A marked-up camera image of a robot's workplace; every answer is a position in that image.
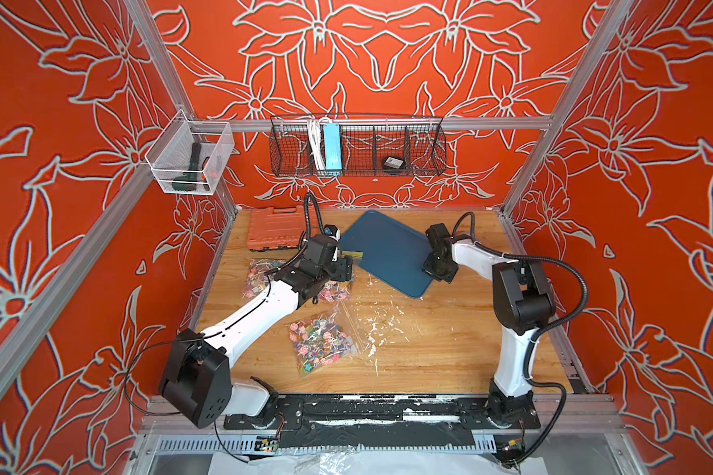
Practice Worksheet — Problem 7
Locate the green black screwdriver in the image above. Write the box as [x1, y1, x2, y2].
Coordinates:
[172, 142, 201, 192]

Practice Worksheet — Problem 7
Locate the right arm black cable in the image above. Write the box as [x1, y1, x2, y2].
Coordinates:
[450, 211, 589, 464]

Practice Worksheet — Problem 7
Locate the white cable bundle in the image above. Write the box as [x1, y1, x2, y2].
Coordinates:
[306, 118, 326, 173]

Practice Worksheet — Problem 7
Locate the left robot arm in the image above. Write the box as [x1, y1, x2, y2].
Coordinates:
[160, 225, 353, 429]

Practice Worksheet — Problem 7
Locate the orange tool case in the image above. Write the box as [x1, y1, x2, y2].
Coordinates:
[247, 206, 305, 251]

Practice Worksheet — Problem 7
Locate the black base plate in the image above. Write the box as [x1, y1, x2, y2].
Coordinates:
[223, 394, 542, 431]

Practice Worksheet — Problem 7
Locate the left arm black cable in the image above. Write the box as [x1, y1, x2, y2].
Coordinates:
[124, 191, 328, 417]

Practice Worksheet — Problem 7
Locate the clear acrylic box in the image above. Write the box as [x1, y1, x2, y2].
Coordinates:
[146, 110, 235, 196]

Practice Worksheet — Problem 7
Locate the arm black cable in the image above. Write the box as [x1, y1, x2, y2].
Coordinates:
[450, 211, 589, 464]
[124, 191, 328, 417]

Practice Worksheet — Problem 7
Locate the light blue power bank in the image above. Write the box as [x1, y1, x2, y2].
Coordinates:
[323, 122, 343, 175]

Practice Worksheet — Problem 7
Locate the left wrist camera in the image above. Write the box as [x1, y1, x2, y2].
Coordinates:
[323, 225, 341, 241]

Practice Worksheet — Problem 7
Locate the black wire basket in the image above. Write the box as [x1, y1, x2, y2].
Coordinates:
[269, 113, 449, 178]

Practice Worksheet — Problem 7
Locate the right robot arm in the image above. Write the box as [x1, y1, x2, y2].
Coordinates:
[422, 224, 556, 429]

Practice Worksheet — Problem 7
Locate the blue plastic tray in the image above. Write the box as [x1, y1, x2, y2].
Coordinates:
[340, 210, 433, 299]

